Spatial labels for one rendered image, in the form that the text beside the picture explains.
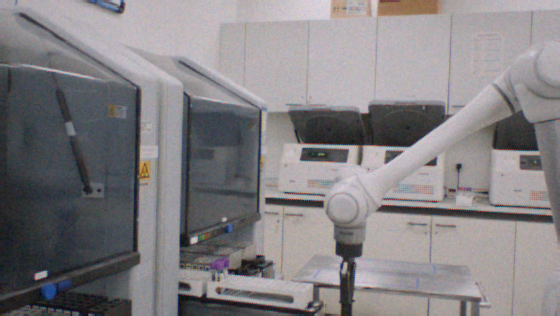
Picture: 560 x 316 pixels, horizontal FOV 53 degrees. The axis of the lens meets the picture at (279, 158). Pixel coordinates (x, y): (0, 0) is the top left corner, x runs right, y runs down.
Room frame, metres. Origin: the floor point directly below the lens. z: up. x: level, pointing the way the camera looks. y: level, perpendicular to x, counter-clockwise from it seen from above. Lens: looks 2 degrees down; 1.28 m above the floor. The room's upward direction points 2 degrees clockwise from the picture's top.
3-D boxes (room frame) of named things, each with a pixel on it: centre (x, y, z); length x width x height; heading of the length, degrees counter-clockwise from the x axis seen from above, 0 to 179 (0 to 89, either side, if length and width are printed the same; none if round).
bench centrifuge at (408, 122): (4.06, -0.91, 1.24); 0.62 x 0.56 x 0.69; 162
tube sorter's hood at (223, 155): (1.99, 0.40, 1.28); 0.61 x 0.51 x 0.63; 162
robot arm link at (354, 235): (1.55, -0.20, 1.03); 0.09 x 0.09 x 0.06
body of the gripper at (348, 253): (1.55, -0.20, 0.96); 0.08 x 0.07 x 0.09; 161
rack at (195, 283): (1.73, 0.35, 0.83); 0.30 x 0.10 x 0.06; 72
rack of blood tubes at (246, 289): (1.63, 0.05, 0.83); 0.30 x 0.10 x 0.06; 72
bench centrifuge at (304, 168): (4.24, -0.35, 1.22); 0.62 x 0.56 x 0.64; 160
